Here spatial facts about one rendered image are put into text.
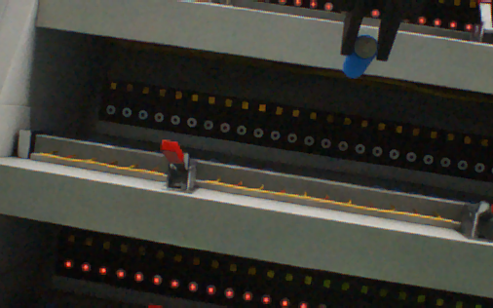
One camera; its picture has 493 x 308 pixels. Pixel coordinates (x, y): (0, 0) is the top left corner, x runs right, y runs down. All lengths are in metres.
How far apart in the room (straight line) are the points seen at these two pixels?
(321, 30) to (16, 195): 0.32
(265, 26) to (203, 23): 0.06
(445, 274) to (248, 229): 0.17
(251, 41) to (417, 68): 0.16
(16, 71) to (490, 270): 0.47
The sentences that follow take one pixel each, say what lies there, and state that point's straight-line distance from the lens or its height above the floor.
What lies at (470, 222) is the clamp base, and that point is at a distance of 0.50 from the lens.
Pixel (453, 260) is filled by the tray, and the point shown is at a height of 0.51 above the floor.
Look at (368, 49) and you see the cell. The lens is 0.38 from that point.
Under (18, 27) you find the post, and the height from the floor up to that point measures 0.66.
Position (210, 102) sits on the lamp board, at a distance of 0.65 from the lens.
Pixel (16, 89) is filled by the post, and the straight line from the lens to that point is 0.57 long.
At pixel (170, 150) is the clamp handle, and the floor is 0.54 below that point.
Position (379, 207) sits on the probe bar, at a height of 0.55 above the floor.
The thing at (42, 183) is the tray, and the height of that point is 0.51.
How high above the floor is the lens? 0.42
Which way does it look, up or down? 18 degrees up
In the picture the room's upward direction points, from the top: 10 degrees clockwise
